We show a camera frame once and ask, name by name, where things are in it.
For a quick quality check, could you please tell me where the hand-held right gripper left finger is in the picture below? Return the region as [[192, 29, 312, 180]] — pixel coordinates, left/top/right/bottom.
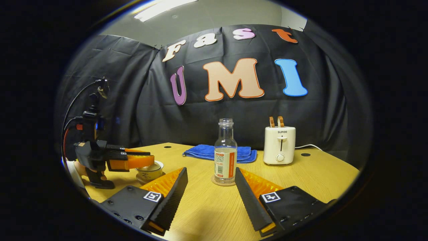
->
[[99, 167, 189, 236]]

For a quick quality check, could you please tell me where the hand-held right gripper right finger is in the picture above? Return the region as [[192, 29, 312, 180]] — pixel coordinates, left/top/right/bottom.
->
[[235, 167, 338, 237]]

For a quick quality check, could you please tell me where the cream ceramic teacup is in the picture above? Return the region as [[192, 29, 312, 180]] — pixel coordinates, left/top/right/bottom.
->
[[135, 161, 165, 181]]

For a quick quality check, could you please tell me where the round cork coaster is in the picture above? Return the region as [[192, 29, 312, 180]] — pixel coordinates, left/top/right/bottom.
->
[[211, 174, 236, 186]]

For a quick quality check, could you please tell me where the clear glass water bottle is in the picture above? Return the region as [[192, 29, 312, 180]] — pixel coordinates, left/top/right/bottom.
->
[[214, 118, 238, 184]]

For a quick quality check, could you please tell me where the black backdrop cloth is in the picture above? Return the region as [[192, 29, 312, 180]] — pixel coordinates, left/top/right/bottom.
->
[[55, 23, 366, 169]]

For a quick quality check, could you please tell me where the folded blue towel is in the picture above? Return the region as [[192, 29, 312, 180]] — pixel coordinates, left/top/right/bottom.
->
[[182, 144, 257, 164]]

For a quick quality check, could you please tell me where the white toaster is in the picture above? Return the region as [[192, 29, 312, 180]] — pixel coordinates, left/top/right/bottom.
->
[[263, 126, 296, 165]]

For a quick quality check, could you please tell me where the ceiling light panel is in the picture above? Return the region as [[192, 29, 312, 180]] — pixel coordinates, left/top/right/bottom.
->
[[134, 0, 199, 22]]

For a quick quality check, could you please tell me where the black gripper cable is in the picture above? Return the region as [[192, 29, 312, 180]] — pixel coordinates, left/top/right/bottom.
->
[[62, 80, 101, 158]]

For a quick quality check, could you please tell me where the white toaster cable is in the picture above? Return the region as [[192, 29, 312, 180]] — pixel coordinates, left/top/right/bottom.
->
[[296, 144, 323, 152]]

